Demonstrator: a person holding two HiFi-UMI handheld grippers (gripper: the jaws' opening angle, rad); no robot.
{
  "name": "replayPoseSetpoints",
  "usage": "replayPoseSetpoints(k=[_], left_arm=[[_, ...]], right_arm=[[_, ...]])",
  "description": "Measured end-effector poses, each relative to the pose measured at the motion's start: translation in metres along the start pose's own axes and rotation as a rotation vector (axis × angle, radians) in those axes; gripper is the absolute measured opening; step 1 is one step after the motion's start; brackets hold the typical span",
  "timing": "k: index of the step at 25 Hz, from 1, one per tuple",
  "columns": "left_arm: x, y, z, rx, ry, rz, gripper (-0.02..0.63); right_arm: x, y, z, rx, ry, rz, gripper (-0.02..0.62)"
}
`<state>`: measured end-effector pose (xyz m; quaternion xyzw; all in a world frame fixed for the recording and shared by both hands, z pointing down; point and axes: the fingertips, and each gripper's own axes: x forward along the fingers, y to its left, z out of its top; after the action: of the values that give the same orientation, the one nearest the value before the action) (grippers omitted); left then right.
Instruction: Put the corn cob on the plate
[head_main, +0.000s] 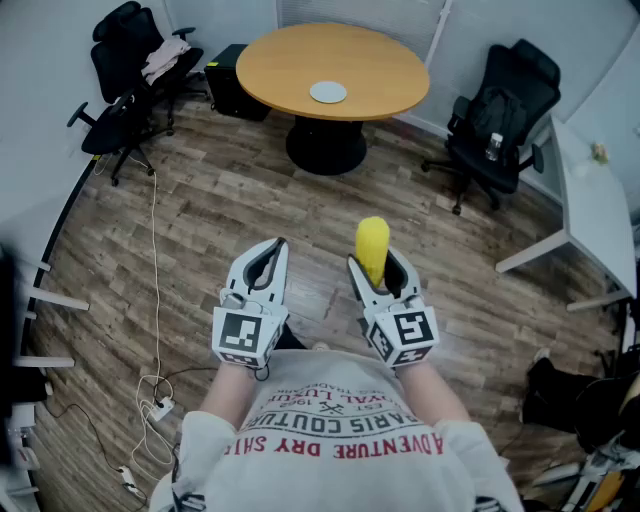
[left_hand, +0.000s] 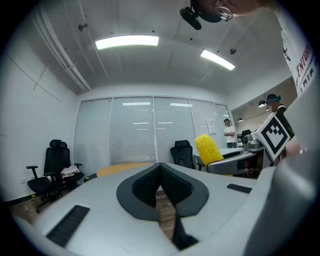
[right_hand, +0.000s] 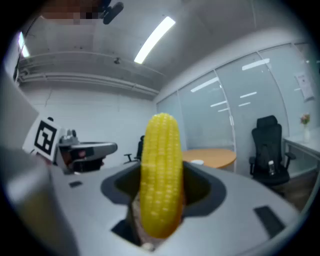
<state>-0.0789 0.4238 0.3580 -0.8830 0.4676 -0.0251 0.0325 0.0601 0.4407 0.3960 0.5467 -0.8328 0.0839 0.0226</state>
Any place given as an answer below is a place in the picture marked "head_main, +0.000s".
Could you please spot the round wooden table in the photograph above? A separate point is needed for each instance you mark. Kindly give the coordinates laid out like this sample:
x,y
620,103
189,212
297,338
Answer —
x,y
300,60

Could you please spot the person's shoe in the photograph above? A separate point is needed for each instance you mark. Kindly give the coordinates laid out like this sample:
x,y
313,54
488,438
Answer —
x,y
320,346

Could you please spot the pale pink garment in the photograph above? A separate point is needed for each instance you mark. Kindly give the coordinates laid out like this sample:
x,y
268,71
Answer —
x,y
162,60

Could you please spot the person's left forearm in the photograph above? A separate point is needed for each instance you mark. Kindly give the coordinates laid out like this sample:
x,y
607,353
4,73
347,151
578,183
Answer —
x,y
225,395

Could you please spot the black bag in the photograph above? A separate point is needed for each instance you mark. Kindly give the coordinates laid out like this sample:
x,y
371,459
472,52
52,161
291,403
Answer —
x,y
497,117

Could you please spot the clear plastic water bottle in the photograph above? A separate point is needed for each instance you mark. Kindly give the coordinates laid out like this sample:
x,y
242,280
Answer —
x,y
493,147

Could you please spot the small pale ornament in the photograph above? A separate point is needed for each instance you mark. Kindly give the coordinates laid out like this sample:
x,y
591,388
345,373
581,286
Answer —
x,y
600,153

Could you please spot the white round plate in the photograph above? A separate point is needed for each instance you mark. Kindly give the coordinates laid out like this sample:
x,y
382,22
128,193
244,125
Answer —
x,y
328,92

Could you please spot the person's white printed t-shirt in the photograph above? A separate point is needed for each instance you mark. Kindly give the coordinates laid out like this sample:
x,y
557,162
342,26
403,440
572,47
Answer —
x,y
325,475

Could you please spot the black office chair with headrest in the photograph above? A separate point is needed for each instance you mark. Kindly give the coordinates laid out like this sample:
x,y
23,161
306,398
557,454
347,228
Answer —
x,y
120,55

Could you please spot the person's black trouser leg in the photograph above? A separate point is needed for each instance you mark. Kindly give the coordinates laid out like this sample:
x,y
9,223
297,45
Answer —
x,y
290,341

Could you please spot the white power strip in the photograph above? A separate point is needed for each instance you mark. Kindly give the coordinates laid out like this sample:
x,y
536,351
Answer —
x,y
162,409

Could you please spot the black mesh office chair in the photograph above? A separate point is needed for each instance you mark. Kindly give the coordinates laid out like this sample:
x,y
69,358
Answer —
x,y
525,65

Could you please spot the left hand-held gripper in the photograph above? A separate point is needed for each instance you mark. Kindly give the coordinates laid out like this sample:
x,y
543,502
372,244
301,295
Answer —
x,y
240,332

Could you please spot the white desk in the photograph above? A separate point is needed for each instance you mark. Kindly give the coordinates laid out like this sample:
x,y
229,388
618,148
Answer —
x,y
595,215
60,300

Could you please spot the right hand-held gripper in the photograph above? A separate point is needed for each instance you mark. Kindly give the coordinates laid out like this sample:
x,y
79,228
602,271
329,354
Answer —
x,y
410,330

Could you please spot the yellow banana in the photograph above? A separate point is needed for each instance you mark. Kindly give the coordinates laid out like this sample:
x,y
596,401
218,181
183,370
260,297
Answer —
x,y
372,245

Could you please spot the black computer tower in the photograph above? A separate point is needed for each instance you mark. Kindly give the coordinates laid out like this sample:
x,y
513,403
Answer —
x,y
227,80

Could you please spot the person's right forearm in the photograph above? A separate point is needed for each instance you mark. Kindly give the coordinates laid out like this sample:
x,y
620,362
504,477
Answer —
x,y
430,395

